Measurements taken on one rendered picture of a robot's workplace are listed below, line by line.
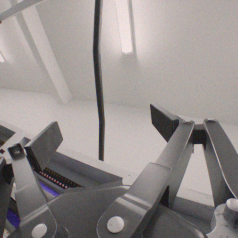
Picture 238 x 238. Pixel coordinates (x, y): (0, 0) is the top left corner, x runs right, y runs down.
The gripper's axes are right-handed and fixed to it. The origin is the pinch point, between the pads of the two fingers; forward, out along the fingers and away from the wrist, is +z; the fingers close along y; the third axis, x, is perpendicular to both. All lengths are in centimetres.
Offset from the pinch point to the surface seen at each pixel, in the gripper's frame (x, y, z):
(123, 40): 36, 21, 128
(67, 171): -40, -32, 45
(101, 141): -18.7, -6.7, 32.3
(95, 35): 18.3, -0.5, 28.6
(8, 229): -41, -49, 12
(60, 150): -22, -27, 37
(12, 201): -44, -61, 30
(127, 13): 57, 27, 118
